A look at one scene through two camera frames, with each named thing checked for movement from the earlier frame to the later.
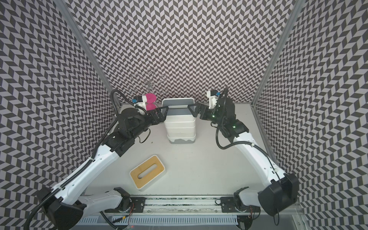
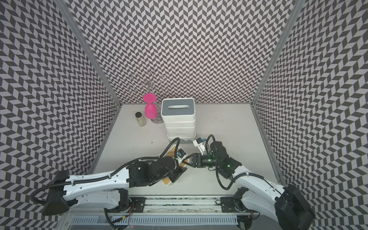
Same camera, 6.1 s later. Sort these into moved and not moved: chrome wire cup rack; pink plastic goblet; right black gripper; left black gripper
Moved: left black gripper; right black gripper
Not moved: chrome wire cup rack; pink plastic goblet
